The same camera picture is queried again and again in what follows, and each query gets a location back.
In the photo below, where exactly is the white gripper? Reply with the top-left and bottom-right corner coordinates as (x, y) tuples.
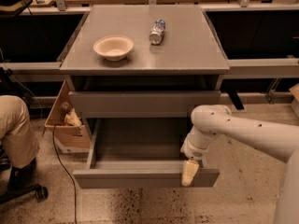
(180, 137), (207, 187)

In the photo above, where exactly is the grey drawer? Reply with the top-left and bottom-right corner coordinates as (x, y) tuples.
(68, 91), (221, 118)
(72, 118), (221, 189)

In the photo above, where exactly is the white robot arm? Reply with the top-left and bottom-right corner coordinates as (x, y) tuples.
(180, 105), (299, 224)

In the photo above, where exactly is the grey top drawer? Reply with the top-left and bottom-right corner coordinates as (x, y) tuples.
(68, 91), (221, 118)

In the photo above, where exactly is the open wooden box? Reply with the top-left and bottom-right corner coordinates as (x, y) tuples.
(45, 80), (91, 152)

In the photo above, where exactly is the grey drawer cabinet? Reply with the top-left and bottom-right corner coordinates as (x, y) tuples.
(59, 5), (231, 119)

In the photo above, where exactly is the crumpled item in box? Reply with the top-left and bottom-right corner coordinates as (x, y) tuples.
(61, 102), (82, 127)

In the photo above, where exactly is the lying drink can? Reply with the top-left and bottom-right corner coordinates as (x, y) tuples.
(149, 19), (165, 45)

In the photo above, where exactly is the white paper bowl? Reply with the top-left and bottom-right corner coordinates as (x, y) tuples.
(93, 35), (134, 62)

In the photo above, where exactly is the black office chair base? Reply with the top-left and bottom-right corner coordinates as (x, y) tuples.
(0, 184), (49, 203)

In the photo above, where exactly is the black shoe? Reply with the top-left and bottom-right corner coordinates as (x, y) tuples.
(7, 159), (36, 191)

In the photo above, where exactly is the grey metal rail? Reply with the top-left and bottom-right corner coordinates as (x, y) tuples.
(1, 58), (299, 79)

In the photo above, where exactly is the black floor cable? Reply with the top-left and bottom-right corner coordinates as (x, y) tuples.
(51, 123), (78, 224)

